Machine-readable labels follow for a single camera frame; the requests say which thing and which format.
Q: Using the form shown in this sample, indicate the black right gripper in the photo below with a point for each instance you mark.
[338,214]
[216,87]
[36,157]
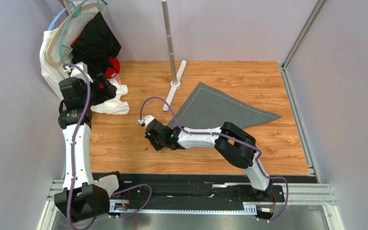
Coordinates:
[155,138]

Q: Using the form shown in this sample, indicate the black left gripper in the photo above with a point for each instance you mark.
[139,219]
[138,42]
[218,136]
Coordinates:
[108,92]

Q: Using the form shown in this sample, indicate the grey cloth napkin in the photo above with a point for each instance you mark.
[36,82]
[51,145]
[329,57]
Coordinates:
[207,107]

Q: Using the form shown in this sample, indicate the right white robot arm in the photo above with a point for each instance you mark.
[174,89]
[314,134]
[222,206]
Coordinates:
[235,145]

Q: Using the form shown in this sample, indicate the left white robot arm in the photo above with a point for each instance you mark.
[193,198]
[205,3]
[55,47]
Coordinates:
[82,198]

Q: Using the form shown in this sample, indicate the red garment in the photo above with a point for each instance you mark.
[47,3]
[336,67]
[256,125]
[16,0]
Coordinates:
[99,53]

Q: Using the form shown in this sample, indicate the black garment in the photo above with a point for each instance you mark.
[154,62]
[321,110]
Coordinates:
[97,25]

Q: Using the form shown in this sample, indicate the white stand base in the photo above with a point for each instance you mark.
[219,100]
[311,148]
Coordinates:
[175,86]

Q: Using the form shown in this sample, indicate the teal clothes hanger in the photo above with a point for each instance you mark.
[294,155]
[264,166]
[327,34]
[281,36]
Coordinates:
[74,28]

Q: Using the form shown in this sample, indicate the white T-shirt with print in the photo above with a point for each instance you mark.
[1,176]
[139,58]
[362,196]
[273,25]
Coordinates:
[53,75]

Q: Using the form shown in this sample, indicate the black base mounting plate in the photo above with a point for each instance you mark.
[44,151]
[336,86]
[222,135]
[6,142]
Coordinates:
[194,192]

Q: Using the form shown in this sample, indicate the blue clothes hanger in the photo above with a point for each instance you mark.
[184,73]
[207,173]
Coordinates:
[52,25]

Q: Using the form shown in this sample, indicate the beige clothes hanger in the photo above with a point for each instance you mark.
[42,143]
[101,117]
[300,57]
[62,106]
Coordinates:
[57,39]

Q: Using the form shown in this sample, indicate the silver metal stand pole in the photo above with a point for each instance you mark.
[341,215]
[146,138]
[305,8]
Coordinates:
[169,40]

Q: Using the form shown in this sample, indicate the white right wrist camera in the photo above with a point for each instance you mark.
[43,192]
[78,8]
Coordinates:
[145,121]

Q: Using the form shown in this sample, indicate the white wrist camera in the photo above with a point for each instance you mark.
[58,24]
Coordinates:
[81,74]
[145,121]

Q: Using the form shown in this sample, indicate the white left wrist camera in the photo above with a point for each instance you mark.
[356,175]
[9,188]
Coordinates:
[81,74]

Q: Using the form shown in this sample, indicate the aluminium corner post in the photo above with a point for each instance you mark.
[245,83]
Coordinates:
[315,12]

